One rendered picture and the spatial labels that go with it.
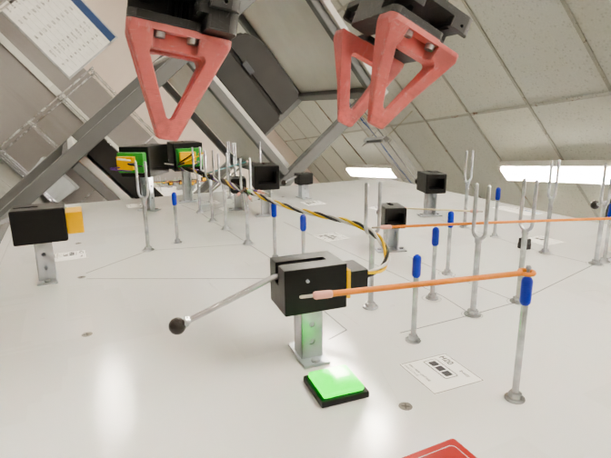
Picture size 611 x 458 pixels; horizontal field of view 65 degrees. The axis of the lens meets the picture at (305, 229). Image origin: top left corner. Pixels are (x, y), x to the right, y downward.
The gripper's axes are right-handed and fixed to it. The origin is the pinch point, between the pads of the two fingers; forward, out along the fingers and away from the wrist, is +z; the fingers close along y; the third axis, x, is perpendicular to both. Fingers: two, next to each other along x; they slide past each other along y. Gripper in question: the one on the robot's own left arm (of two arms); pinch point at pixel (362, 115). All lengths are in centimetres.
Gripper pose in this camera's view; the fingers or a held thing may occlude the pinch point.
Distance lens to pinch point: 41.5
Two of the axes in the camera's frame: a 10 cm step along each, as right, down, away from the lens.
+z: -3.8, 9.2, 0.7
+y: -3.7, -2.2, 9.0
